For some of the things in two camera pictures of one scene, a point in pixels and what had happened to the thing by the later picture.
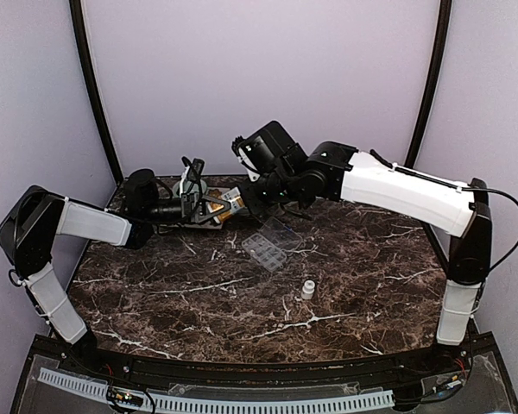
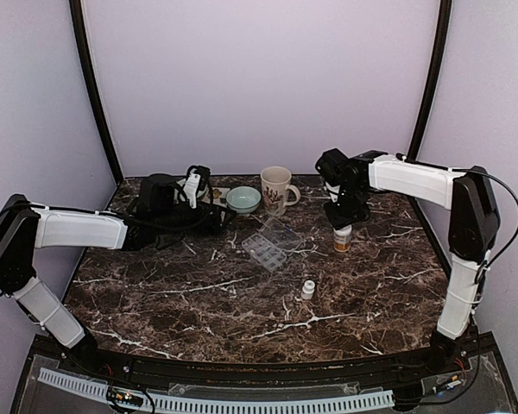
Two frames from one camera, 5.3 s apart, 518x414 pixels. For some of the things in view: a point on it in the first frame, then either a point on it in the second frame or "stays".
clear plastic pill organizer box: (268, 247) stays
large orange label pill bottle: (234, 198) → (342, 238)
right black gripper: (250, 202) → (339, 221)
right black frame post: (440, 61) stays
